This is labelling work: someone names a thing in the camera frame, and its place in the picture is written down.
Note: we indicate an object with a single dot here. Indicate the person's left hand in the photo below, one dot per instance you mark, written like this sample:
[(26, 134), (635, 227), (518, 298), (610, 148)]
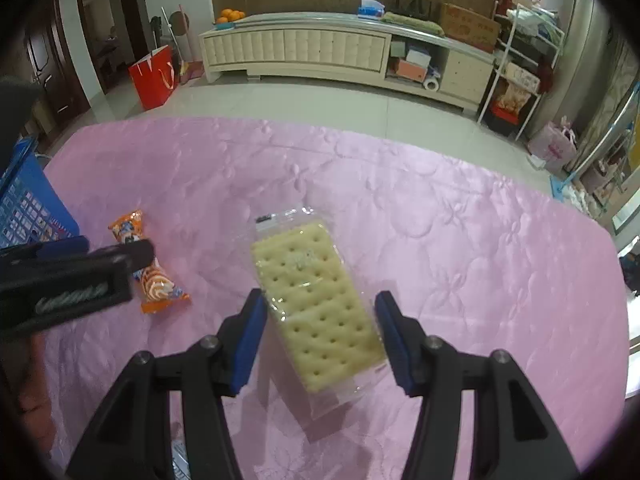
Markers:
[(32, 375)]

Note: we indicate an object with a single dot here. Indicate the small orange snack packet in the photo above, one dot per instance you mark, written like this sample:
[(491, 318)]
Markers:
[(160, 290)]

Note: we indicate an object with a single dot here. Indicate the pink tablecloth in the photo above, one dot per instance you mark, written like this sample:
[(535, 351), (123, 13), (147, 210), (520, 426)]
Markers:
[(450, 235)]

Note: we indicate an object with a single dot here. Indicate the red paper bag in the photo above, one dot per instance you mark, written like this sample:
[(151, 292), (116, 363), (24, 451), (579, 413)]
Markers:
[(152, 80)]

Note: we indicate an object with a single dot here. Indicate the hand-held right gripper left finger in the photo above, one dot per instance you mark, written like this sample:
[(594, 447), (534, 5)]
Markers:
[(250, 340)]

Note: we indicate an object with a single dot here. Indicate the broom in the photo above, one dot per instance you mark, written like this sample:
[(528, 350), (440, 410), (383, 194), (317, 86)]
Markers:
[(175, 45)]

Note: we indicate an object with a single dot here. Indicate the white paper roll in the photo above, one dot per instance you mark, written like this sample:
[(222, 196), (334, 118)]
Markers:
[(432, 83)]

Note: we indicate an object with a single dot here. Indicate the brown cardboard box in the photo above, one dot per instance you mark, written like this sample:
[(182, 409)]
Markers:
[(470, 27)]

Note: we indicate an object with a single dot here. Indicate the cream tv cabinet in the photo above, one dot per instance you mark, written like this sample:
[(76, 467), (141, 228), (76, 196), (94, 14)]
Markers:
[(300, 50)]

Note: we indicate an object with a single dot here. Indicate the pink orange box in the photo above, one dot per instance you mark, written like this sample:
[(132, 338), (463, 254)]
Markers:
[(412, 69)]

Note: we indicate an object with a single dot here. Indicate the white shelf rack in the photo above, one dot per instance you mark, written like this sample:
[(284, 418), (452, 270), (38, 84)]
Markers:
[(505, 60)]

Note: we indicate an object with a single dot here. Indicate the dark wooden door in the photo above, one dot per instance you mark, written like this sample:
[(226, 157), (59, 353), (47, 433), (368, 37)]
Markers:
[(55, 60)]

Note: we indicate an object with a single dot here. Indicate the pile of oranges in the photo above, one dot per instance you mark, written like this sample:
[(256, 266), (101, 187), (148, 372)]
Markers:
[(230, 16)]

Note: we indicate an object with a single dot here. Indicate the green cushion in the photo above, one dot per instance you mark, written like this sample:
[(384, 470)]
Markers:
[(412, 24)]

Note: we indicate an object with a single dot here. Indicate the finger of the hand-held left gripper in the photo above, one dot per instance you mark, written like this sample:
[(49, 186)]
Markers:
[(137, 255), (60, 247)]

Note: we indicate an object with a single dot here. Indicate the blue tissue box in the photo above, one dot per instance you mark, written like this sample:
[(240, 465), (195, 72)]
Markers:
[(371, 9)]

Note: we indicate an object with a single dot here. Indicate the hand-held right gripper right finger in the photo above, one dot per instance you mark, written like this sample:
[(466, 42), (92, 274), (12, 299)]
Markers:
[(395, 345)]

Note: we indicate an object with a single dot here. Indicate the blue plastic basket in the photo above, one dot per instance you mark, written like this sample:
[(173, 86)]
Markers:
[(30, 200)]

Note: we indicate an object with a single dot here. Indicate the pink shopping bag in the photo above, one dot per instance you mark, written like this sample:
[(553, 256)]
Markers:
[(552, 147)]

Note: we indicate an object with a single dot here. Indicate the clear cracker packet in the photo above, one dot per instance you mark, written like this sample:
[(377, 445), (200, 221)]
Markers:
[(315, 300)]

